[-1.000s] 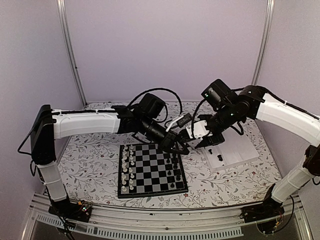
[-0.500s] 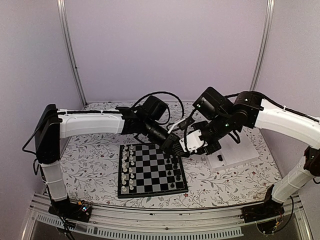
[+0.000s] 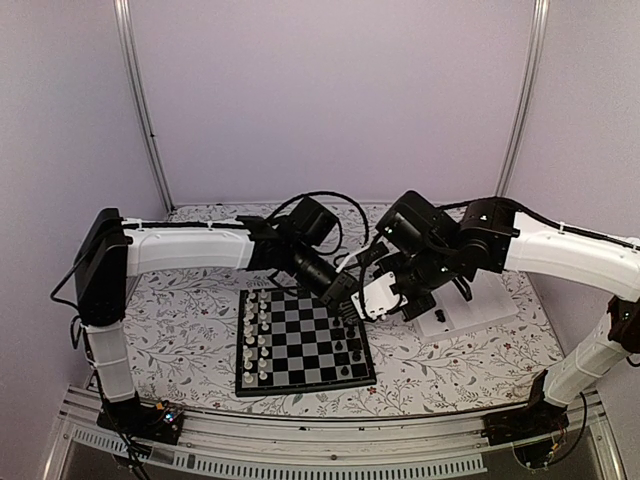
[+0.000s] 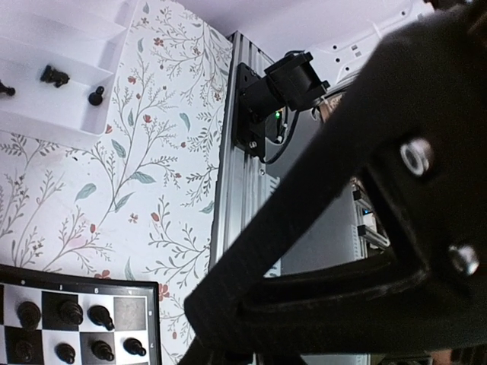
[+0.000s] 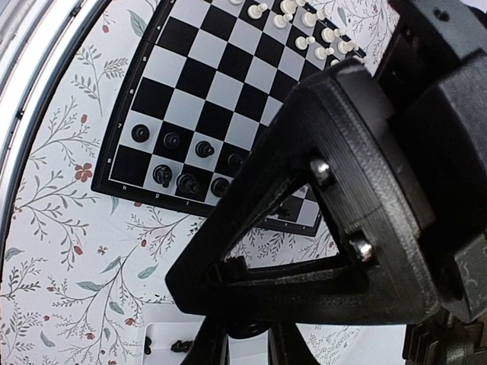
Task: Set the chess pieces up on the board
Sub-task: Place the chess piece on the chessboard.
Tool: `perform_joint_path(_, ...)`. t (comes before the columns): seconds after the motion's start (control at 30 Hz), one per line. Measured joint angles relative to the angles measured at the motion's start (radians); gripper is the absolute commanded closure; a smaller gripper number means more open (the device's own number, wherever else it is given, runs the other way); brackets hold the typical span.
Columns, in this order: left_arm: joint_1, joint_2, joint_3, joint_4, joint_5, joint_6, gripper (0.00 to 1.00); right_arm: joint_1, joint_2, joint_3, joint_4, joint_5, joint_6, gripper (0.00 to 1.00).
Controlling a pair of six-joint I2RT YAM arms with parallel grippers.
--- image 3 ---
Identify right aluminium frame post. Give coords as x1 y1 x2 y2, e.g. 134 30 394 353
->
495 0 551 196

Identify white plastic piece tray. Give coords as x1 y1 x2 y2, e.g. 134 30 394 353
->
412 271 519 342

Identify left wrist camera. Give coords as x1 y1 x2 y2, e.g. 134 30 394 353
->
336 248 367 273

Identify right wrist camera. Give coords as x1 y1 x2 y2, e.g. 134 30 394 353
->
351 272 408 320

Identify black and grey chessboard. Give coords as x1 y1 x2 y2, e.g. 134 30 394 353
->
235 287 377 397

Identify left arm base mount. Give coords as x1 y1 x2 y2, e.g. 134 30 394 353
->
97 395 184 445

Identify aluminium frame post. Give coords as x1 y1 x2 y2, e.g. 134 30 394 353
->
495 0 551 196
113 0 175 213

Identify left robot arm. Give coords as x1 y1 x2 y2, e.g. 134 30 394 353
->
65 195 356 434

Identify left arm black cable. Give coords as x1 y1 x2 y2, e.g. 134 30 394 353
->
269 191 371 266

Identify left aluminium frame post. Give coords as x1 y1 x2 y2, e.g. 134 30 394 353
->
113 0 175 213

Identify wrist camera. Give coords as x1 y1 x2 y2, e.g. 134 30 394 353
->
351 272 408 320
336 248 367 273

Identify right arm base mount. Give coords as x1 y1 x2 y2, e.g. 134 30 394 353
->
481 401 569 469

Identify aluminium front rail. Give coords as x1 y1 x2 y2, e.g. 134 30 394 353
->
43 387 627 479

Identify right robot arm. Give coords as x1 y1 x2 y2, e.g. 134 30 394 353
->
351 191 639 436

